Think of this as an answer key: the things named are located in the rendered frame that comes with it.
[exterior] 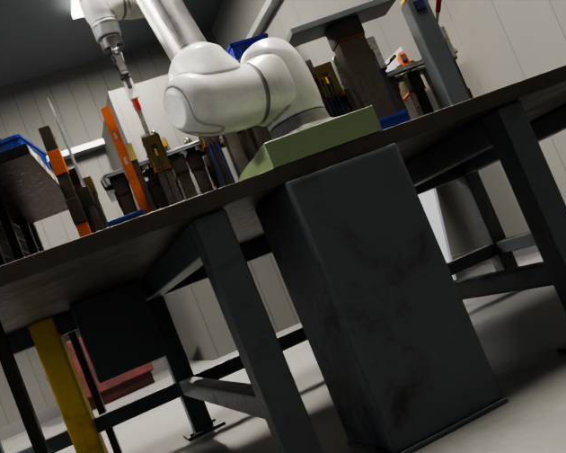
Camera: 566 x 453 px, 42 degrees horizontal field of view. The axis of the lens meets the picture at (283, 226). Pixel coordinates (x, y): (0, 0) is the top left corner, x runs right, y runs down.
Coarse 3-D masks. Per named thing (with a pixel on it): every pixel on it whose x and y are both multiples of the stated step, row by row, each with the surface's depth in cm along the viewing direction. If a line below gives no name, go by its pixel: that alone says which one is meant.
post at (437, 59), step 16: (416, 0) 237; (416, 16) 237; (432, 16) 237; (416, 32) 239; (432, 32) 237; (432, 48) 236; (432, 64) 236; (448, 64) 236; (432, 80) 241; (448, 80) 235; (448, 96) 235; (464, 96) 235
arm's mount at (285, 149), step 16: (352, 112) 173; (368, 112) 174; (320, 128) 170; (336, 128) 171; (352, 128) 172; (368, 128) 173; (272, 144) 166; (288, 144) 167; (304, 144) 168; (320, 144) 169; (336, 144) 170; (256, 160) 174; (272, 160) 165; (288, 160) 166; (240, 176) 190
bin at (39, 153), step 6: (6, 138) 218; (12, 138) 218; (18, 138) 218; (24, 138) 223; (0, 144) 218; (6, 144) 218; (12, 144) 218; (18, 144) 218; (30, 144) 229; (0, 150) 218; (36, 150) 235; (42, 150) 244; (42, 156) 241; (42, 162) 237; (48, 162) 246; (48, 168) 242
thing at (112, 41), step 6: (108, 36) 241; (114, 36) 242; (120, 36) 244; (102, 42) 242; (108, 42) 241; (114, 42) 241; (120, 42) 243; (102, 48) 243; (108, 48) 242; (114, 48) 241; (120, 48) 245; (108, 54) 247
